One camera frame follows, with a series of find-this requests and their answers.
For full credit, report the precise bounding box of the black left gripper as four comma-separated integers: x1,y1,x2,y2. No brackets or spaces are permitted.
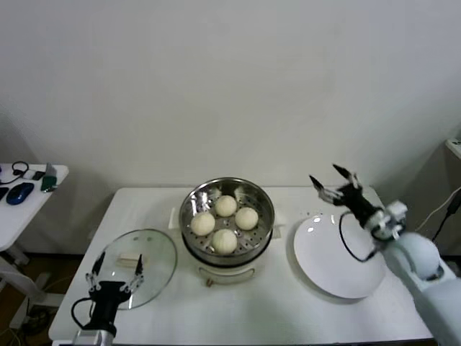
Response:
84,251,145,331

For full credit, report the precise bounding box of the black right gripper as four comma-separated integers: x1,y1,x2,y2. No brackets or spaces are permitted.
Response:
308,164,378,227

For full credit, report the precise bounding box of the round glass pot lid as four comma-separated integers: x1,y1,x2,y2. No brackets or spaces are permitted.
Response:
89,228,179,311

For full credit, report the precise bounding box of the white steamed baozi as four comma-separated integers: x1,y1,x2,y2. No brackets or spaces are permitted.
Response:
234,207,260,231
215,195,238,218
211,229,238,256
190,212,216,236

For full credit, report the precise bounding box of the stainless steel steamer basket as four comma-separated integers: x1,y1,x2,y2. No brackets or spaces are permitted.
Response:
169,176,287,259

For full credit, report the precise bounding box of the white round plate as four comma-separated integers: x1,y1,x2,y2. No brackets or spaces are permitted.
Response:
292,215,387,299

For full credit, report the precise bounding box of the white electric cooker base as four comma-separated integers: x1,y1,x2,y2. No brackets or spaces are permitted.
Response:
169,207,287,288

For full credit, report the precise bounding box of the white side table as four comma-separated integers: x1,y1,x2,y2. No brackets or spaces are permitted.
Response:
0,164,70,331

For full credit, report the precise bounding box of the green and grey tool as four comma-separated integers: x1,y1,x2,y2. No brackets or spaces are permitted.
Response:
40,162,59,194

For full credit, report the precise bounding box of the white shelf edge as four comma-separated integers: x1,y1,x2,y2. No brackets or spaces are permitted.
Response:
444,136,461,159

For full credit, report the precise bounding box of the blue computer mouse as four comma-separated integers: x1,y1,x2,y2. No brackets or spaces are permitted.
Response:
6,182,35,205

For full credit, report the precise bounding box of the black headset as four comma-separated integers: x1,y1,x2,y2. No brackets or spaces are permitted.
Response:
11,161,30,178

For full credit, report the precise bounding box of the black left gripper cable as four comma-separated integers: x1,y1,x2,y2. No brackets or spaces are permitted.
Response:
71,296,95,329

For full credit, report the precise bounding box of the white wall cable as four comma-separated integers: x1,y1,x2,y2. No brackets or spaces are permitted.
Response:
413,189,458,232

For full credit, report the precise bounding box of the black wall cable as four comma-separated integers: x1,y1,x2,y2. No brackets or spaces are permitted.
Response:
431,194,461,243

